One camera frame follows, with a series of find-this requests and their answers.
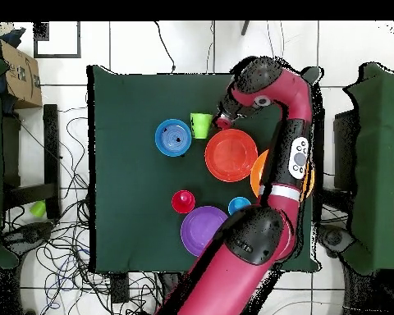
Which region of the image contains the orange bowl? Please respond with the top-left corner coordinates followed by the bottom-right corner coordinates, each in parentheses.
top-left (204, 128), bottom-right (259, 183)

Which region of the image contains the small blue bowl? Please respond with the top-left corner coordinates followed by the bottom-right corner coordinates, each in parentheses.
top-left (154, 118), bottom-right (193, 158)

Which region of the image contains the large yellow bowl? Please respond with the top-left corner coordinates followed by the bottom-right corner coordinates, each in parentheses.
top-left (250, 148), bottom-right (315, 203)

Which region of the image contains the blue cup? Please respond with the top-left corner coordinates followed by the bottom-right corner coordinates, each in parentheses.
top-left (227, 196), bottom-right (253, 217)

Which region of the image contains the red cup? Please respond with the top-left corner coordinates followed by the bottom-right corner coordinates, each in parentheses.
top-left (171, 189), bottom-right (196, 215)

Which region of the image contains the purple bowl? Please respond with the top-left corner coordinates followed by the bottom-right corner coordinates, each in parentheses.
top-left (180, 205), bottom-right (230, 258)

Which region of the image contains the black box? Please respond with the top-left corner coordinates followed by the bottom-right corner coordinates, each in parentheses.
top-left (332, 109), bottom-right (360, 191)

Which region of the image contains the dark green tablecloth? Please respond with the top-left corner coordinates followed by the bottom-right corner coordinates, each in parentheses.
top-left (86, 64), bottom-right (323, 274)

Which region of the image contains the dark grey caster foot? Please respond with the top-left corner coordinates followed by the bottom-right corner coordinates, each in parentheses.
top-left (318, 224), bottom-right (354, 258)
top-left (2, 222), bottom-right (53, 255)

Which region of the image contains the light green plastic cup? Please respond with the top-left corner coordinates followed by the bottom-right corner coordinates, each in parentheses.
top-left (29, 200), bottom-right (47, 218)

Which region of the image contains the cardboard box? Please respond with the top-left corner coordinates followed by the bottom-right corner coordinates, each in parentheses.
top-left (0, 39), bottom-right (43, 110)

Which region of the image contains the black cable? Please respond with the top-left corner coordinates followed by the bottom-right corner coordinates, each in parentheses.
top-left (153, 21), bottom-right (177, 74)

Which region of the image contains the black metal frame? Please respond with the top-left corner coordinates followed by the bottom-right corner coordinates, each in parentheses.
top-left (2, 103), bottom-right (61, 211)

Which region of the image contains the grey square frame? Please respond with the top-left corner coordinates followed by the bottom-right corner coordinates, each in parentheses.
top-left (33, 21), bottom-right (82, 59)

